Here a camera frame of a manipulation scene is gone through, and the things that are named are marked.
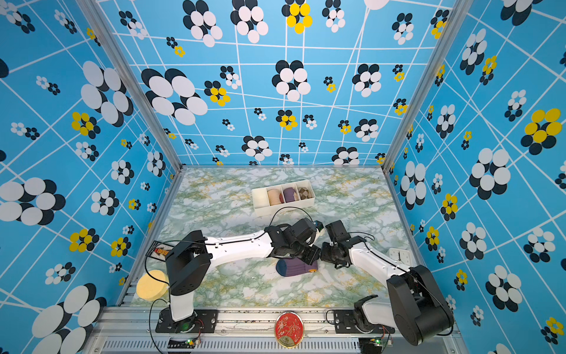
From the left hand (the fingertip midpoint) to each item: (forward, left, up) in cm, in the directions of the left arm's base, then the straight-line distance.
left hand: (322, 258), depth 80 cm
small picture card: (+5, +65, -6) cm, 65 cm away
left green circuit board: (-25, +48, -11) cm, 55 cm away
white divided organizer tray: (+32, +24, -7) cm, 40 cm away
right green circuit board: (-25, -14, -9) cm, 30 cm away
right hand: (+5, -3, -9) cm, 10 cm away
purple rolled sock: (+33, +12, -4) cm, 36 cm away
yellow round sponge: (-9, +63, -6) cm, 63 cm away
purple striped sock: (0, +10, -7) cm, 12 cm away
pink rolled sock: (+30, +19, -3) cm, 36 cm away
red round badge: (-21, +12, -5) cm, 25 cm away
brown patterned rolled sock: (+32, +6, -2) cm, 33 cm away
